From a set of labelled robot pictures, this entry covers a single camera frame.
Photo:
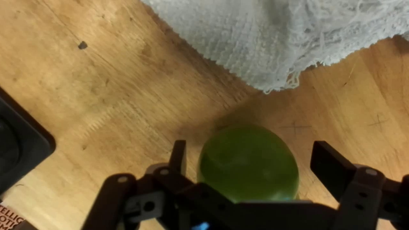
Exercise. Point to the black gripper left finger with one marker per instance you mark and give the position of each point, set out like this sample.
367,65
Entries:
128,199

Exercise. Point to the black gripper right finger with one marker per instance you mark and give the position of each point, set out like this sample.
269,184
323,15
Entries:
362,199

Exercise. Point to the green avocado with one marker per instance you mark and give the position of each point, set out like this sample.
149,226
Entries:
250,164

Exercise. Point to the white cloth rag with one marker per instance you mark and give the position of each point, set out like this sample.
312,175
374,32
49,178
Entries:
264,38

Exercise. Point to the black pole stand with base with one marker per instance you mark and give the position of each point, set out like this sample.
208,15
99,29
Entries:
21,144

